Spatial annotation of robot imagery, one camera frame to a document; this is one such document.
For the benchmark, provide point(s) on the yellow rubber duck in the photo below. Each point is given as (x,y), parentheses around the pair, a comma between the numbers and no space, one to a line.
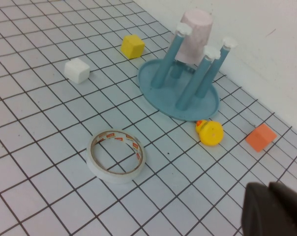
(212,135)

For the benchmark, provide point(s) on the pink marbled cup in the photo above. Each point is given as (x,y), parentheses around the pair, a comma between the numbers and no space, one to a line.
(195,37)

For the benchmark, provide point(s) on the white tape roll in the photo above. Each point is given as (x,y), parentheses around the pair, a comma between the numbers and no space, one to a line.
(114,178)

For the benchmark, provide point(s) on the orange foam cube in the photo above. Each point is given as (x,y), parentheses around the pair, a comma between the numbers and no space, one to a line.
(260,137)

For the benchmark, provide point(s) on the white foam cube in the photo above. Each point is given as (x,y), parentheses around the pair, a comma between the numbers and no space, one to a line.
(77,70)

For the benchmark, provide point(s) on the blue cup stand with pegs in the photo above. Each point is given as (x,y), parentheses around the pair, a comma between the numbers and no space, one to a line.
(168,98)

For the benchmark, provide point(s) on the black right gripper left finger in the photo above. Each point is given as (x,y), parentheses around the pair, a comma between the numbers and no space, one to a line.
(259,214)

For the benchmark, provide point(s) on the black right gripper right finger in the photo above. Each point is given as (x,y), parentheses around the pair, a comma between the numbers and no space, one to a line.
(293,204)

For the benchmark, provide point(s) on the yellow foam cube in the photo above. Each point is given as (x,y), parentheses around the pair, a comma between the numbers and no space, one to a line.
(132,46)

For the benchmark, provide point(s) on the grid-patterned tablecloth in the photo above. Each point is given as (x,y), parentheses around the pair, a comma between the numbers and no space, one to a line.
(52,123)

